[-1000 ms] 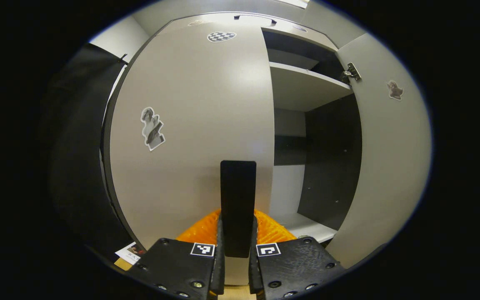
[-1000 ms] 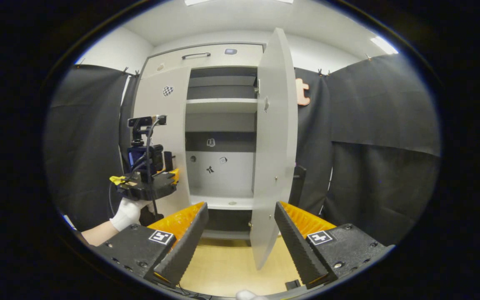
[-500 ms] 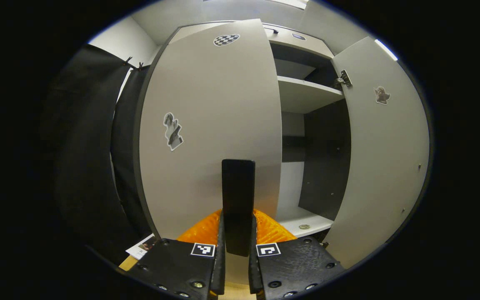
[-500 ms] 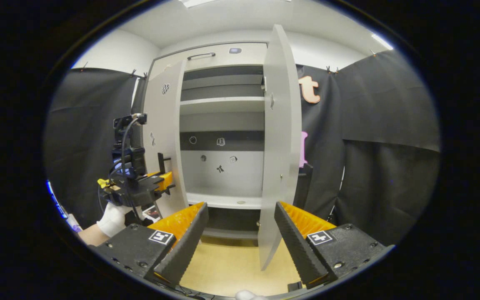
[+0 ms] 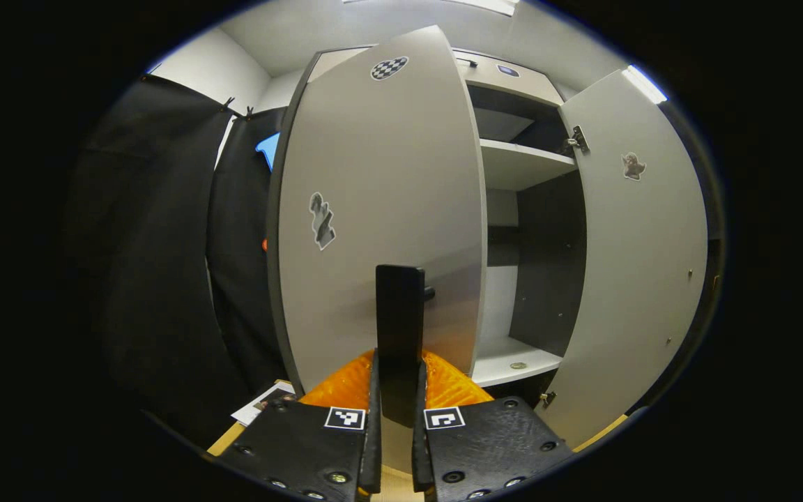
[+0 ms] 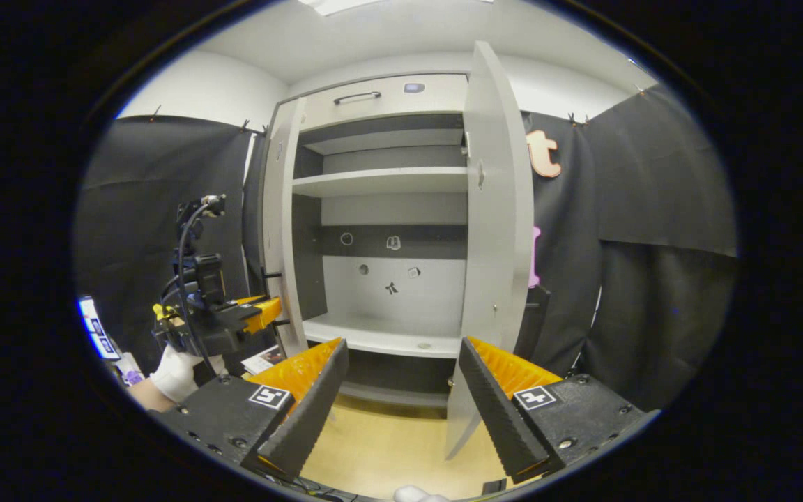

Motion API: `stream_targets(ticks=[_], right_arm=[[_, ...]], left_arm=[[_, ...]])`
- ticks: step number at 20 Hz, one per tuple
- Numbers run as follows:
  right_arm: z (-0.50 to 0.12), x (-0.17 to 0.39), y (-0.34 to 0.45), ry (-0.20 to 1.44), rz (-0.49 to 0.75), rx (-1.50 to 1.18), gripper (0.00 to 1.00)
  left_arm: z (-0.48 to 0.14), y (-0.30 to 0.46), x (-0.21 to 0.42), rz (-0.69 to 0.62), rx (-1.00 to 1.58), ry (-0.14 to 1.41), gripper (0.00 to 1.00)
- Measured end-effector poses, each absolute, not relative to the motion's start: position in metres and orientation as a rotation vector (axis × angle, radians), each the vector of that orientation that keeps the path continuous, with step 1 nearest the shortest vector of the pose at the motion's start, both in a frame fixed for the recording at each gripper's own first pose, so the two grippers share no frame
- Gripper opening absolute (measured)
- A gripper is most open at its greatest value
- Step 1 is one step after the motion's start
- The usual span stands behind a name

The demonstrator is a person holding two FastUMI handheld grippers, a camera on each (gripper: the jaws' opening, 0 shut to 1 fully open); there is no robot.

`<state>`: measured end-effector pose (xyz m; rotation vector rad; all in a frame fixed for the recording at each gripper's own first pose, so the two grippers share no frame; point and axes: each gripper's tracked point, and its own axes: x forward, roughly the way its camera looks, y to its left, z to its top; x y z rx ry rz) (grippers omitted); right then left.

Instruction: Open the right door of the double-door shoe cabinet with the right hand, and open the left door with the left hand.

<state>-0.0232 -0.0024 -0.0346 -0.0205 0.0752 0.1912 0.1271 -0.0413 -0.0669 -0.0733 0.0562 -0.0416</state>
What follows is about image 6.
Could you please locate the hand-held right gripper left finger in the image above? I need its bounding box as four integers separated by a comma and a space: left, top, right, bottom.
158, 337, 350, 483

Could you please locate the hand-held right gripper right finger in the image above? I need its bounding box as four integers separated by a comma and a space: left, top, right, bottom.
457, 335, 660, 483

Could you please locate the beige cabinet door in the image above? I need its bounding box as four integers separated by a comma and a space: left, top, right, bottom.
445, 40, 553, 461
261, 98, 308, 358

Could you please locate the beige double-door shoe cabinet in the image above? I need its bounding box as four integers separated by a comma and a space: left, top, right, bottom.
243, 70, 535, 419

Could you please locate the white printed booklet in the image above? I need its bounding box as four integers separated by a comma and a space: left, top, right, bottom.
241, 344, 287, 376

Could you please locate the white blue printed packet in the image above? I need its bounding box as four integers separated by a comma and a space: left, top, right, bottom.
77, 296, 122, 361

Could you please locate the purple white packet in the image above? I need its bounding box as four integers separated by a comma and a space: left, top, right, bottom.
119, 352, 146, 388

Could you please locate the black backdrop cloth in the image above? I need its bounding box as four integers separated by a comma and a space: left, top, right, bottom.
72, 85, 738, 412

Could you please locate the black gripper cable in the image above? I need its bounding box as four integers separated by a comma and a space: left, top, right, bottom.
158, 199, 224, 360

